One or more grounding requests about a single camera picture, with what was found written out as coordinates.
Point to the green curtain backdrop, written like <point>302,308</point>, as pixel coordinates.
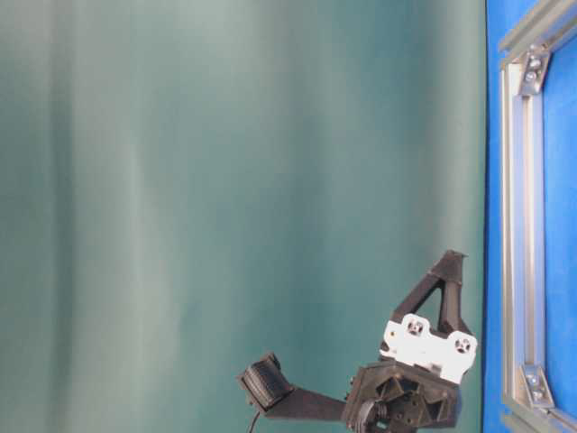
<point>187,185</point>

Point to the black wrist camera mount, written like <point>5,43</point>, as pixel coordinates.
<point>274,397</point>

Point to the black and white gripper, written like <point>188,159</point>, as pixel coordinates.
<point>416,384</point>

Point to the aluminium extrusion frame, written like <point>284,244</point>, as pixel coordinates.
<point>527,50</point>

